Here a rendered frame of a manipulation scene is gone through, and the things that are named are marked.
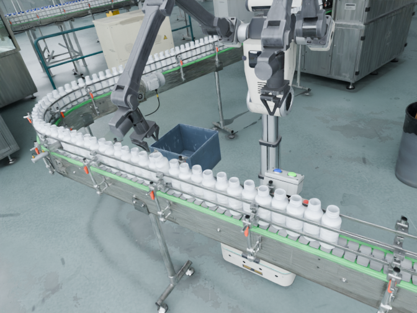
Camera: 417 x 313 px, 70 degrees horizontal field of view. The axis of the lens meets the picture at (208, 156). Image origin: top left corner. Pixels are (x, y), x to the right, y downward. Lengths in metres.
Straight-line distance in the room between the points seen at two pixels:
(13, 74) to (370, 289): 6.06
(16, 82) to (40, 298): 4.48
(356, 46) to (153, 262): 3.64
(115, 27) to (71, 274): 3.69
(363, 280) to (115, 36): 4.69
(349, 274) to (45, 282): 2.17
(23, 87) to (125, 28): 2.30
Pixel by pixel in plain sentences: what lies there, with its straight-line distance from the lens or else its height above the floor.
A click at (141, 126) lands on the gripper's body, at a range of 1.14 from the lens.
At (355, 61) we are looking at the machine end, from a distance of 4.63.
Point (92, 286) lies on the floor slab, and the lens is 2.49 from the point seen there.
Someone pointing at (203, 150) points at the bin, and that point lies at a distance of 1.77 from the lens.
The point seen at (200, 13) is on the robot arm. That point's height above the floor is 1.66.
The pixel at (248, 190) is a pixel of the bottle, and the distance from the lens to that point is 1.11.
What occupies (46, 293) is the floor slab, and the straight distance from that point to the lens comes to 2.65.
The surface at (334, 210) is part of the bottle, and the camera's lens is 1.06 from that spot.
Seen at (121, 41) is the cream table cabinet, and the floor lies 0.87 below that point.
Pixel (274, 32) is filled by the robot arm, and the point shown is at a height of 1.66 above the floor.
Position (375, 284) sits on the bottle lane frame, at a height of 0.95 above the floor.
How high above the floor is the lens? 1.88
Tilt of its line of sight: 34 degrees down
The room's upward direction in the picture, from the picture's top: 9 degrees counter-clockwise
